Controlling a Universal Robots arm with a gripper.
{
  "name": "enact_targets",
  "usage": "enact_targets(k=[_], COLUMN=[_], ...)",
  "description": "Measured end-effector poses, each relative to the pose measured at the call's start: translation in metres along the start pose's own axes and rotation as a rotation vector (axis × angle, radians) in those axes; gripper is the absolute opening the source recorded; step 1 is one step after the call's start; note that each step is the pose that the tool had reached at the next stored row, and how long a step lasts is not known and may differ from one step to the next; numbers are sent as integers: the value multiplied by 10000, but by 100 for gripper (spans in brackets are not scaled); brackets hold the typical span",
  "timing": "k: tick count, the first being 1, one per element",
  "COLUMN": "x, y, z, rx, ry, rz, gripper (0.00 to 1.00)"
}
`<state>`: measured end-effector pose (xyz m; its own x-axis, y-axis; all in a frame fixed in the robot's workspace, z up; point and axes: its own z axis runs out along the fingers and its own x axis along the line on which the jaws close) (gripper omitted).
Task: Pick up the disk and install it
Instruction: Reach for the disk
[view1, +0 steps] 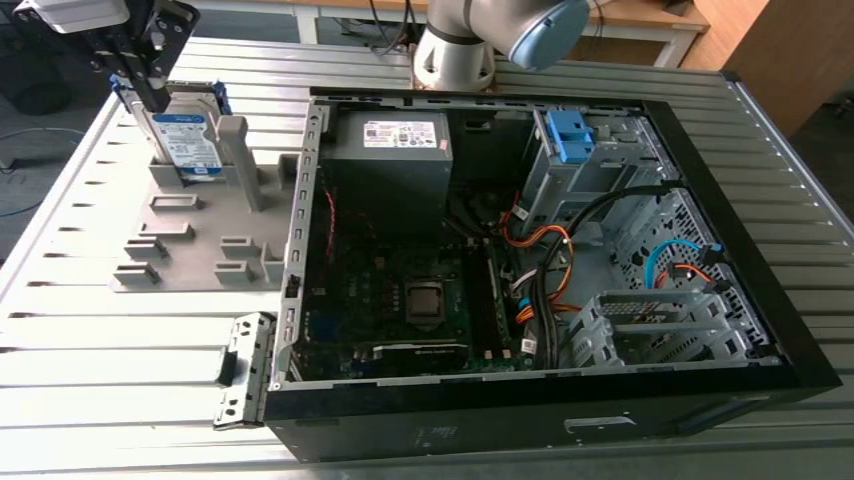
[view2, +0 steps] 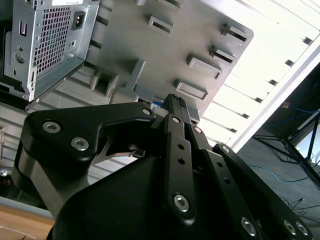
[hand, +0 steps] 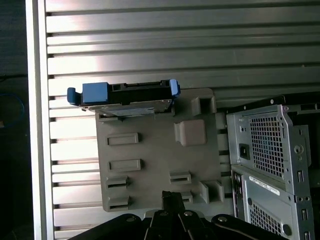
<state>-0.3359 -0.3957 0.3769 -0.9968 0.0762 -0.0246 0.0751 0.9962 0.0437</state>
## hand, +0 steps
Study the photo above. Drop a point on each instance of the grey power supply unit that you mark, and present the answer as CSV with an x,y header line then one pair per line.
x,y
265,145

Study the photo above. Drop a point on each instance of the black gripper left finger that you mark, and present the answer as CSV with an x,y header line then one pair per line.
x,y
112,228

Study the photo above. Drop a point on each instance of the black PC case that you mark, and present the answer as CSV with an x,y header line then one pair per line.
x,y
297,150

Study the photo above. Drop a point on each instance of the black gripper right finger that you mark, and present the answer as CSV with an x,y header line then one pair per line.
x,y
237,228

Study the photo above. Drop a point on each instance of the hard disk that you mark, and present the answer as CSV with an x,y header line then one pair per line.
x,y
95,93

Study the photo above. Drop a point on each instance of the grey parts rack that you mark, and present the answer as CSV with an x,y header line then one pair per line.
x,y
155,155

